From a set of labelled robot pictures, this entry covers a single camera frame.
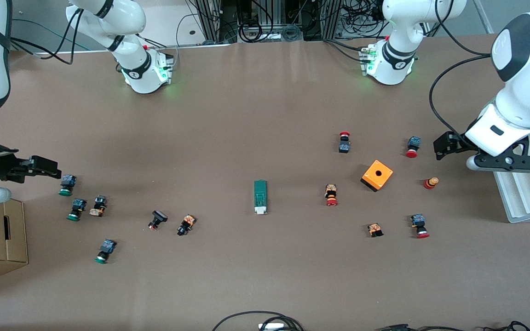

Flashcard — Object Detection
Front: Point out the green push button blue block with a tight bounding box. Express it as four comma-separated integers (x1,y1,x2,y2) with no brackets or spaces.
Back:
94,239,117,264
58,175,77,197
66,198,87,222

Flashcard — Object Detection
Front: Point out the black looped cable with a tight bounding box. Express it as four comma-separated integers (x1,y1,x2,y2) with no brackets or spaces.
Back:
212,311,305,331

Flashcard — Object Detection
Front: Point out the black cable coil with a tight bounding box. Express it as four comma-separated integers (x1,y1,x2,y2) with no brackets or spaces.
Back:
238,21,264,43

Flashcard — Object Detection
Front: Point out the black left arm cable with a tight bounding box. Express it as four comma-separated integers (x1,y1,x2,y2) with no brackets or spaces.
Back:
428,0,495,135

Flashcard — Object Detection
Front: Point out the black switch orange contact block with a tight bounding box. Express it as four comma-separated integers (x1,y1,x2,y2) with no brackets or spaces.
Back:
89,195,108,217

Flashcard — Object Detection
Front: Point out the black button orange block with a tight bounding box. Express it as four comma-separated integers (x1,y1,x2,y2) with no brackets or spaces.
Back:
176,214,197,237

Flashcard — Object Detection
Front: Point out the orange button enclosure box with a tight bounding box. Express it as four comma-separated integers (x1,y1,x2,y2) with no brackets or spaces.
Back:
361,160,394,192

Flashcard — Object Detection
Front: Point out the black flat push button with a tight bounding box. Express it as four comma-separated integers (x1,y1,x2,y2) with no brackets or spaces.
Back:
148,210,168,231

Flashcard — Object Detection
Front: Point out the white ribbed tray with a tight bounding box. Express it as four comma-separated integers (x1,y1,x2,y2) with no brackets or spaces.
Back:
493,115,530,224

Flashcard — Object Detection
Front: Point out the aluminium extrusion post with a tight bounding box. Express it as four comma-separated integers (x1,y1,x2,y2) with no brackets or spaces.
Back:
198,0,223,43
321,0,345,40

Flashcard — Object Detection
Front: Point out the grey cable coil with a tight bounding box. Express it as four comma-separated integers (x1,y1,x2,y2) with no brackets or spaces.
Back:
281,25,303,41

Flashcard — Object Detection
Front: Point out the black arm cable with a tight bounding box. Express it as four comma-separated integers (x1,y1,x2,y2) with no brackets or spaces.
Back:
10,9,86,63
428,0,495,135

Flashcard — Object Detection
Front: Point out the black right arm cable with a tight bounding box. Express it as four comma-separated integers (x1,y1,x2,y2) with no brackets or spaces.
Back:
10,9,86,63

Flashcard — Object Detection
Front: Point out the red mushroom button blue block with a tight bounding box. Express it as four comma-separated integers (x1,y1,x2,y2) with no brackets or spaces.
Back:
410,214,430,239
405,136,421,159

